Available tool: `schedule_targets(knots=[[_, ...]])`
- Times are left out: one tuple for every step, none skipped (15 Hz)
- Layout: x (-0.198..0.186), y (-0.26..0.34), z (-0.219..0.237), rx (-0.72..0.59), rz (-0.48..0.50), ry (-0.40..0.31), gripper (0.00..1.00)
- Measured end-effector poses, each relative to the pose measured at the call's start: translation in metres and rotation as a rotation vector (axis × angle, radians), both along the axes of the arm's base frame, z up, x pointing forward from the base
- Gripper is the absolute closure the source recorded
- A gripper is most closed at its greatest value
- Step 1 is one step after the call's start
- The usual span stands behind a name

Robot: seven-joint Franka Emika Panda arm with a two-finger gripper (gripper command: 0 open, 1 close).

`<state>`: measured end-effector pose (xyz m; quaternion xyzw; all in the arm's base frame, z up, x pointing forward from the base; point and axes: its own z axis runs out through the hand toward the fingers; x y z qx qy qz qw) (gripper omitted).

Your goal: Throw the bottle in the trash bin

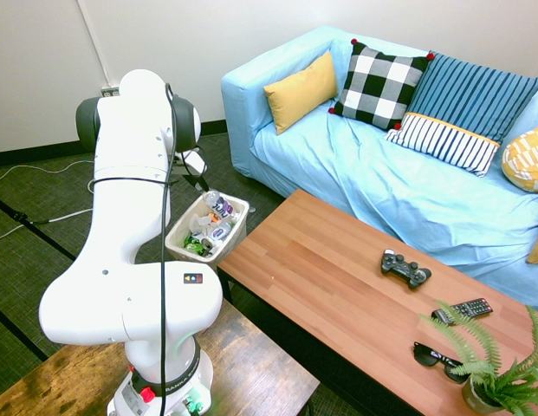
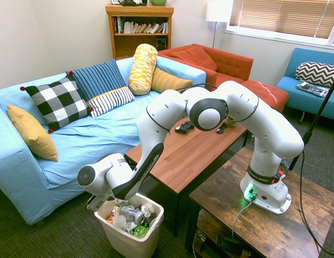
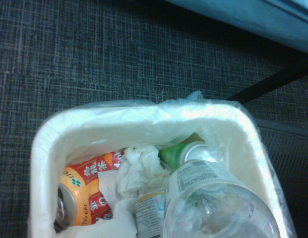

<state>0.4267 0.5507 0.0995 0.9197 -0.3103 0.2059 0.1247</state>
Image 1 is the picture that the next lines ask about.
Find crumpled white paper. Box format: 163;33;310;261
189;211;214;236

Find yellow white patterned bolster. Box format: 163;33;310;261
501;124;538;193

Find blue striped pillow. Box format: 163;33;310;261
384;51;538;178

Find white floor cable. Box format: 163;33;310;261
0;159;95;184
0;207;94;242

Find black TV remote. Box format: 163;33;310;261
431;297;494;325

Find beige plastic trash bin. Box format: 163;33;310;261
164;192;251;266

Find black game controller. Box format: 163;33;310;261
379;248;432;290

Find white wall cable conduit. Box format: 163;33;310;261
75;0;113;90

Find rustic dark wood table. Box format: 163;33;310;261
0;298;321;416

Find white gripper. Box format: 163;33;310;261
180;149;211;195

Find black white checkered pillow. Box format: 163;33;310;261
327;37;436;132

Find small potted fern plant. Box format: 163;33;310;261
418;301;538;416

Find light blue sofa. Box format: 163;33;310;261
220;24;538;315

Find wooden coffee table black legs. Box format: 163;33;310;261
217;188;538;416

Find black sunglasses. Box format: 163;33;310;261
412;341;470;385

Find plain mustard pillow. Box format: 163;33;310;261
263;50;339;135

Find clear bottle purple label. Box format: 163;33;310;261
202;190;236;222

